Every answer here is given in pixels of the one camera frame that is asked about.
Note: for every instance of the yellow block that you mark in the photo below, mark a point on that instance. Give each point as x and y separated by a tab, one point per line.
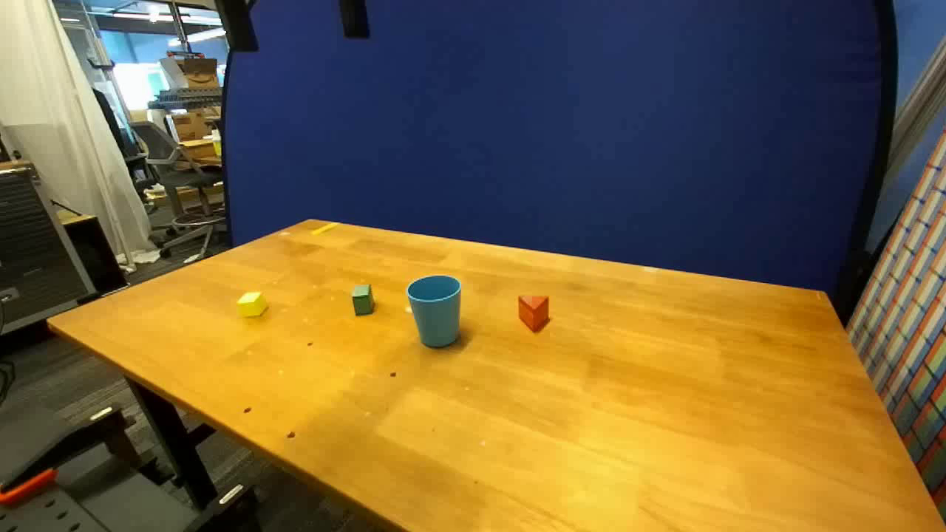
252	306

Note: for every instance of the blue plastic cup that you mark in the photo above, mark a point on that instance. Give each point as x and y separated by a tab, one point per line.
435	308

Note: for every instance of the orange triangular block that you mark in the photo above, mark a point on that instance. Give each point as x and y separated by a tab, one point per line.
532	312

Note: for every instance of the green block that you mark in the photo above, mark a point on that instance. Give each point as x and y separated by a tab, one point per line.
361	299

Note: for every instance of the storage shelf with boxes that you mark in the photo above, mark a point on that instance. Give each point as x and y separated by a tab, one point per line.
191	158

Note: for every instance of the black table leg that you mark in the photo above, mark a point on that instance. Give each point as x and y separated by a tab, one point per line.
176	445

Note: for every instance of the colourful checkered board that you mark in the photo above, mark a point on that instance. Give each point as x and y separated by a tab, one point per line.
900	325

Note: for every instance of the grey cabinet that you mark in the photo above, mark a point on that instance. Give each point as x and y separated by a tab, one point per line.
40	269

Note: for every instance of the white curtain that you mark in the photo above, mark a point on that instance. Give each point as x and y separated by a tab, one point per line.
51	117

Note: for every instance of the black equipment with orange handle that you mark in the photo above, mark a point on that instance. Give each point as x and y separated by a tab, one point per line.
86	478

